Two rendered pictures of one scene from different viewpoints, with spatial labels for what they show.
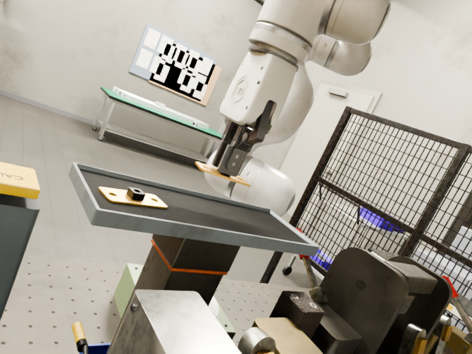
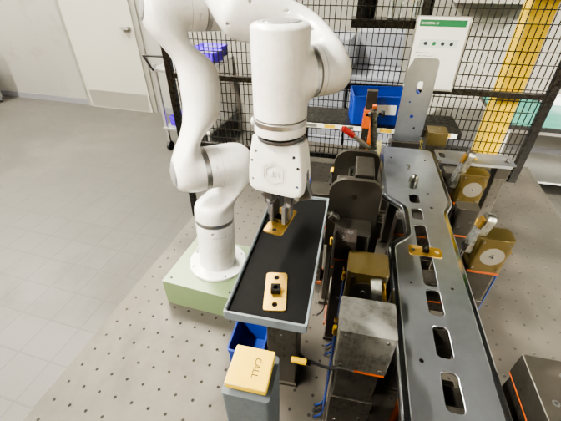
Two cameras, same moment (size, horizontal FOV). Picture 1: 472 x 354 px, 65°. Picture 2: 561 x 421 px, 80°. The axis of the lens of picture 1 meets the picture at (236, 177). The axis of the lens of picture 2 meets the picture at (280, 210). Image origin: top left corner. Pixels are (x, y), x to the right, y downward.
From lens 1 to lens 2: 0.48 m
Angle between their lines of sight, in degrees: 44
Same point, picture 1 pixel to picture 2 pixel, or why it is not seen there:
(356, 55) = not seen: hidden behind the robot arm
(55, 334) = (185, 357)
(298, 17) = (302, 109)
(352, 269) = (344, 192)
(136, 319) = (352, 337)
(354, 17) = (337, 86)
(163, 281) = not seen: hidden behind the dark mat
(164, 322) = (367, 327)
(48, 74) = not seen: outside the picture
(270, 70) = (301, 157)
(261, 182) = (230, 166)
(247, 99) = (293, 181)
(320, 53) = (199, 24)
